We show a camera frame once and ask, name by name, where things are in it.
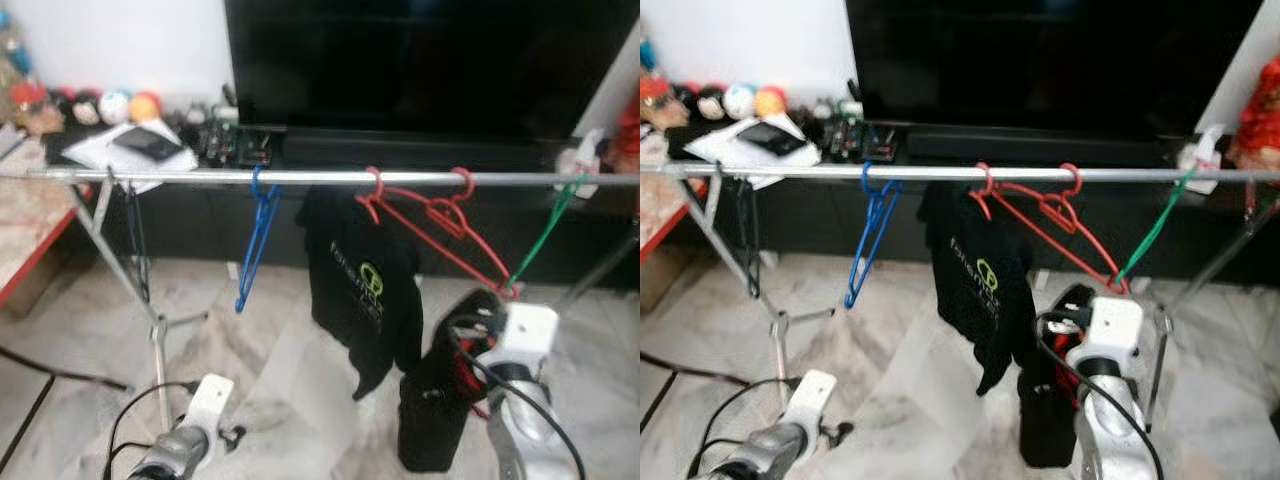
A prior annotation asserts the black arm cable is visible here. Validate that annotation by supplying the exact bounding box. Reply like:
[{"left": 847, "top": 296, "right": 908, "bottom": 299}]
[
  {"left": 447, "top": 313, "right": 586, "bottom": 480},
  {"left": 1035, "top": 310, "right": 1166, "bottom": 480},
  {"left": 103, "top": 380, "right": 201, "bottom": 480},
  {"left": 685, "top": 378, "right": 801, "bottom": 480}
]

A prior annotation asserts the silver metal clothes rack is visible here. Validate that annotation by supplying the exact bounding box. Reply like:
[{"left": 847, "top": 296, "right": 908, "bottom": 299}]
[
  {"left": 0, "top": 168, "right": 641, "bottom": 433},
  {"left": 655, "top": 162, "right": 1280, "bottom": 433}
]

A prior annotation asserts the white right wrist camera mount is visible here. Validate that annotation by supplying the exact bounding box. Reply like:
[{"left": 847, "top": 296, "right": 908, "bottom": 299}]
[
  {"left": 1083, "top": 297, "right": 1146, "bottom": 369},
  {"left": 478, "top": 303, "right": 561, "bottom": 373}
]

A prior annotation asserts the small black electronic box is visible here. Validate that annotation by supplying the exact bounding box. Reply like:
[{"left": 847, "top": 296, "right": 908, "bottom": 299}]
[
  {"left": 236, "top": 130, "right": 274, "bottom": 167},
  {"left": 862, "top": 128, "right": 898, "bottom": 163}
]

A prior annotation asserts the red laughing Buddha statue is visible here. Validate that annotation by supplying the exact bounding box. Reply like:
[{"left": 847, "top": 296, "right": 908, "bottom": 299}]
[
  {"left": 1228, "top": 55, "right": 1280, "bottom": 173},
  {"left": 600, "top": 95, "right": 641, "bottom": 176}
]

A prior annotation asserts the white blue round toy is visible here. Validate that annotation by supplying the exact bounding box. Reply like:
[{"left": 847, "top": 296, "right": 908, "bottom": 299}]
[
  {"left": 100, "top": 88, "right": 133, "bottom": 126},
  {"left": 725, "top": 83, "right": 758, "bottom": 121}
]

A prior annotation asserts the green plastic hanger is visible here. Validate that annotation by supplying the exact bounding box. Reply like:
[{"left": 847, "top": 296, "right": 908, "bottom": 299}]
[
  {"left": 505, "top": 178, "right": 591, "bottom": 291},
  {"left": 1115, "top": 172, "right": 1196, "bottom": 286}
]

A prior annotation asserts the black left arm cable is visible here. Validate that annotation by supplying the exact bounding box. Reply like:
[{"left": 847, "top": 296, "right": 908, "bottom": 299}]
[
  {"left": 685, "top": 378, "right": 801, "bottom": 480},
  {"left": 103, "top": 380, "right": 201, "bottom": 480}
]

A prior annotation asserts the white pink tissue pack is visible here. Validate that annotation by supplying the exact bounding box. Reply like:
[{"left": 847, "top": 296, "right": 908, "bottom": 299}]
[
  {"left": 1178, "top": 123, "right": 1229, "bottom": 191},
  {"left": 555, "top": 128, "right": 606, "bottom": 198}
]

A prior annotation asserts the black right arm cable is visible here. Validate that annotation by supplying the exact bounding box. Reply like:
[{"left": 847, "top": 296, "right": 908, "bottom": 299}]
[
  {"left": 447, "top": 313, "right": 586, "bottom": 480},
  {"left": 1035, "top": 310, "right": 1166, "bottom": 480}
]

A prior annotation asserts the blue plastic hanger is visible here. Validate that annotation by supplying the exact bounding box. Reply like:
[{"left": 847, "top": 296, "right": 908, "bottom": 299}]
[
  {"left": 235, "top": 165, "right": 284, "bottom": 314},
  {"left": 845, "top": 162, "right": 904, "bottom": 311}
]

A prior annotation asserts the marble pattern folding table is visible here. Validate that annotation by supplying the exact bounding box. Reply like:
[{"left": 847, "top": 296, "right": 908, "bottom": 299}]
[
  {"left": 640, "top": 178, "right": 793, "bottom": 401},
  {"left": 0, "top": 178, "right": 133, "bottom": 473}
]

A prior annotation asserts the black wallet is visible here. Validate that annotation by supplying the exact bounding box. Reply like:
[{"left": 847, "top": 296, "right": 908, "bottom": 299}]
[
  {"left": 112, "top": 125, "right": 186, "bottom": 163},
  {"left": 738, "top": 120, "right": 809, "bottom": 158}
]

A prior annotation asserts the black white plush doll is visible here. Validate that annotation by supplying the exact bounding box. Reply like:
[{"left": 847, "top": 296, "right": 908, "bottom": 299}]
[
  {"left": 58, "top": 88, "right": 103, "bottom": 126},
  {"left": 690, "top": 83, "right": 729, "bottom": 121}
]

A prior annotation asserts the black flat screen television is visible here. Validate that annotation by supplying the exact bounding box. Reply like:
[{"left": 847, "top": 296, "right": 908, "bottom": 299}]
[
  {"left": 222, "top": 0, "right": 641, "bottom": 141},
  {"left": 845, "top": 0, "right": 1263, "bottom": 136}
]

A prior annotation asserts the white paper stack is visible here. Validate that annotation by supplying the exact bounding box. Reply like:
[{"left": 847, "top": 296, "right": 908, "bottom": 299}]
[
  {"left": 685, "top": 113, "right": 823, "bottom": 191},
  {"left": 62, "top": 118, "right": 201, "bottom": 194}
]

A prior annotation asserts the black remote control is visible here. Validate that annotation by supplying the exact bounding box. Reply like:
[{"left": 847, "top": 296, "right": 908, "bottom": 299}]
[
  {"left": 203, "top": 122, "right": 239, "bottom": 167},
  {"left": 825, "top": 120, "right": 866, "bottom": 161}
]

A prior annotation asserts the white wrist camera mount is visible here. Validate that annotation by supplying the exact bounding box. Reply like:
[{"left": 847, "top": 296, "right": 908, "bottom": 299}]
[
  {"left": 183, "top": 373, "right": 237, "bottom": 443},
  {"left": 478, "top": 303, "right": 561, "bottom": 373},
  {"left": 785, "top": 370, "right": 841, "bottom": 441},
  {"left": 1083, "top": 297, "right": 1146, "bottom": 369}
]

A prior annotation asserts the black soundbar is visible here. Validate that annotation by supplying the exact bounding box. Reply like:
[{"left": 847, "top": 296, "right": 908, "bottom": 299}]
[
  {"left": 905, "top": 125, "right": 1191, "bottom": 169},
  {"left": 283, "top": 126, "right": 561, "bottom": 173}
]

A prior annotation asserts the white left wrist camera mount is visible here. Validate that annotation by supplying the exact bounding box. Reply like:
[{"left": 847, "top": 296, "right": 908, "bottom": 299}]
[
  {"left": 183, "top": 373, "right": 237, "bottom": 443},
  {"left": 785, "top": 370, "right": 841, "bottom": 441}
]

